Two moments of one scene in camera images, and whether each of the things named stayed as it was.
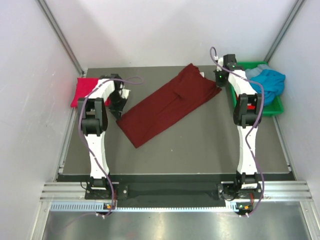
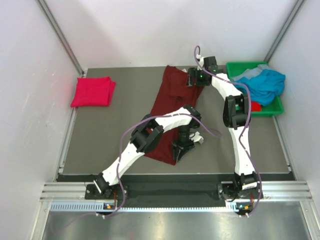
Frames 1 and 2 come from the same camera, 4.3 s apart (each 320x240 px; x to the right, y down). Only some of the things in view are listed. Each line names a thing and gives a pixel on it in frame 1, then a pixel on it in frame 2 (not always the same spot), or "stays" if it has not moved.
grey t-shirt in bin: (250, 73) stays
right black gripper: (218, 83) to (192, 73)
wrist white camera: (125, 93) to (196, 137)
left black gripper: (116, 111) to (185, 147)
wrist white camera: (220, 61) to (201, 61)
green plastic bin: (274, 107) stays
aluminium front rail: (298, 190) stays
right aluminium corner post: (285, 31) stays
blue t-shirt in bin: (273, 83) stays
